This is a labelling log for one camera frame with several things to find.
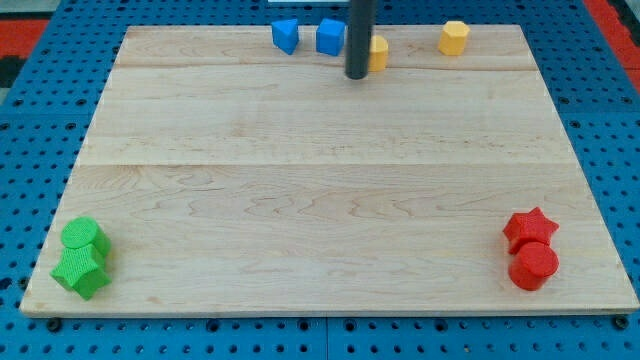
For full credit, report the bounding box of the blue triangle block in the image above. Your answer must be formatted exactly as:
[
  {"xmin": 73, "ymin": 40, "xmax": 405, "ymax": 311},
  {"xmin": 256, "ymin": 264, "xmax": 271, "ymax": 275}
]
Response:
[{"xmin": 271, "ymin": 19, "xmax": 299, "ymax": 55}]

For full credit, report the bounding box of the green cylinder block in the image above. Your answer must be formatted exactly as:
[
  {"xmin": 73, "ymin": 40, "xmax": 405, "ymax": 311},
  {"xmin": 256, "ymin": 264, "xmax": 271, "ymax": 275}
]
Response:
[{"xmin": 61, "ymin": 217, "xmax": 111, "ymax": 257}]

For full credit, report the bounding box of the green star block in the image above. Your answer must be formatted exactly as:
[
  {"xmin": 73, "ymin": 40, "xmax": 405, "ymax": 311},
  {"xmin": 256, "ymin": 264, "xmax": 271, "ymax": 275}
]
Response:
[{"xmin": 50, "ymin": 245, "xmax": 111, "ymax": 300}]

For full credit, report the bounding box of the yellow hexagon block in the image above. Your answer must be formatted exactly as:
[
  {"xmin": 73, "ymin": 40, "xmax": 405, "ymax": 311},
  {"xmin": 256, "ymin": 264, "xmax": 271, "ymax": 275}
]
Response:
[{"xmin": 438, "ymin": 21, "xmax": 470, "ymax": 56}]

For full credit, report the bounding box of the yellow pentagon block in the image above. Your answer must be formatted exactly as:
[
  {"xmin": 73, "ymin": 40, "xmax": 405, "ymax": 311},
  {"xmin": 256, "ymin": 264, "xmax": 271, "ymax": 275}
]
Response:
[{"xmin": 368, "ymin": 35, "xmax": 389, "ymax": 72}]

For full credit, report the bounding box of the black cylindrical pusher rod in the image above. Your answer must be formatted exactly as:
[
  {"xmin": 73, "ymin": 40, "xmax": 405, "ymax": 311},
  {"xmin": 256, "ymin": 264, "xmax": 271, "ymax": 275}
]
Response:
[{"xmin": 345, "ymin": 0, "xmax": 377, "ymax": 80}]

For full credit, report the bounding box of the red star block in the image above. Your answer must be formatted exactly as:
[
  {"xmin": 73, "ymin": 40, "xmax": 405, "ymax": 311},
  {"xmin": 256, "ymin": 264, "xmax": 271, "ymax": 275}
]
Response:
[{"xmin": 502, "ymin": 207, "xmax": 559, "ymax": 255}]

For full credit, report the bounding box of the blue cube block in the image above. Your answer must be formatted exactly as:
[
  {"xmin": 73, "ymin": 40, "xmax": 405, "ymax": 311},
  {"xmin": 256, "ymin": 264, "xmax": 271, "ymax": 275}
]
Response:
[{"xmin": 316, "ymin": 18, "xmax": 346, "ymax": 56}]

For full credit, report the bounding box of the light wooden board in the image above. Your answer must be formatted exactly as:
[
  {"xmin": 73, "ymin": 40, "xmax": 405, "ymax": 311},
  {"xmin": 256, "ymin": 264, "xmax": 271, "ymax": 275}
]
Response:
[{"xmin": 20, "ymin": 25, "xmax": 639, "ymax": 318}]

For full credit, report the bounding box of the red cylinder block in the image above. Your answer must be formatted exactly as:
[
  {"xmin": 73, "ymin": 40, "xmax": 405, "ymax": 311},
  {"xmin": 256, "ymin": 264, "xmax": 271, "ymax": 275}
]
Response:
[{"xmin": 508, "ymin": 242, "xmax": 559, "ymax": 291}]

